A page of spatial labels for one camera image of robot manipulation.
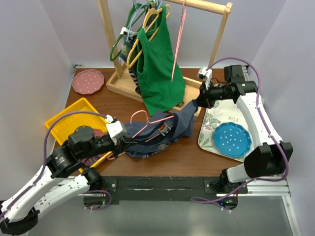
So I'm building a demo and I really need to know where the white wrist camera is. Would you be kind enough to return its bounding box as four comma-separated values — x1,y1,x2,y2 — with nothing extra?
197,67,212,89
105,115,126,144

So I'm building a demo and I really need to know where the yellow plastic hanger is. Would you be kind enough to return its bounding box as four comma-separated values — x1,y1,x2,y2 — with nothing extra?
126,4,171,69

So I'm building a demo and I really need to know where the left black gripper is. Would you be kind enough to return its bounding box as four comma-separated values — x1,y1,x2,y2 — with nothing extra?
80,133,138,159

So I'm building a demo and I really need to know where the green tank top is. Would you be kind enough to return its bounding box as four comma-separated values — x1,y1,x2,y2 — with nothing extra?
136,5,186,116

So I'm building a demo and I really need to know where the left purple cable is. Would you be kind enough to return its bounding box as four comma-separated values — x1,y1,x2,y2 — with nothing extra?
0,111,110,222

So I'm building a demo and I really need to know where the pink wire hanger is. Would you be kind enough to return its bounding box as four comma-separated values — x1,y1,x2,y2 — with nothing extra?
171,0,187,81
106,110,174,160

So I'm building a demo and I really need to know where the olive green garment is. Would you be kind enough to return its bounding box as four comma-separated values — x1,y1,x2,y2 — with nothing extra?
119,41,134,64

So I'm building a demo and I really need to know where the blue dotted plate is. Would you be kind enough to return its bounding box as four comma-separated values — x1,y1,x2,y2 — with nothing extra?
213,122,252,159

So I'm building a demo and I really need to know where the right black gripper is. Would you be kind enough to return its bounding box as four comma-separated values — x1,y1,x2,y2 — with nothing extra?
192,80,232,109

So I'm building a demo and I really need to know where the red tank top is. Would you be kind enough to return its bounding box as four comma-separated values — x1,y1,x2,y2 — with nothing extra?
83,129,110,166

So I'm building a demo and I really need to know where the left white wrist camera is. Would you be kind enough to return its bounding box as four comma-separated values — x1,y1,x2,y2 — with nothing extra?
105,115,126,144

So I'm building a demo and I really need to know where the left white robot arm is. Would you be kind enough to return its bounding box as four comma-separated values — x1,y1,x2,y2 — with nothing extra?
0,121,135,236

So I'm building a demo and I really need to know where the green plastic hanger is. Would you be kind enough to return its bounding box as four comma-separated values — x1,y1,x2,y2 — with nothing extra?
110,3,145,62

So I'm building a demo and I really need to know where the zebra striped garment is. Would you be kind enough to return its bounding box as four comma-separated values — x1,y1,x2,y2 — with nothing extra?
125,34,141,94

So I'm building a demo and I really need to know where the blue grey tank top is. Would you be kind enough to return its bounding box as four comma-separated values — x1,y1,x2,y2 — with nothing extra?
126,100,198,158

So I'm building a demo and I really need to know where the wooden clothes rack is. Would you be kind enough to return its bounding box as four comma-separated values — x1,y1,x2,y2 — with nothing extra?
98,0,233,104

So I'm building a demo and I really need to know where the pink dotted plate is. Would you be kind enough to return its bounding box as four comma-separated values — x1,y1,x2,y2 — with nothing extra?
72,69,104,95

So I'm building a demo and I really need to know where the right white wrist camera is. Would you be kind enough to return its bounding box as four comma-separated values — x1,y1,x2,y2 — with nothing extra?
197,67,212,89

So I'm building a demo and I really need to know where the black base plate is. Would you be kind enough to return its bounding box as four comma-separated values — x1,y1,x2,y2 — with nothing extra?
83,176,248,206

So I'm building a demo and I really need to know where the light blue plastic hanger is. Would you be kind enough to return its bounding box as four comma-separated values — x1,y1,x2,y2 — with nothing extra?
110,0,162,64

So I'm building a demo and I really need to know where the yellow plastic bin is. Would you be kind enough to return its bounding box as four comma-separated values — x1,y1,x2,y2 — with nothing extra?
46,98,115,178

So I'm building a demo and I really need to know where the floral patterned tray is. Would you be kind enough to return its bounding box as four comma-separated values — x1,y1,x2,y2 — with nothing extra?
198,100,253,162

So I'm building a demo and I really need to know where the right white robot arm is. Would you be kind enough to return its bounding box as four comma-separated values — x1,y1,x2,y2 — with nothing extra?
196,65,293,193

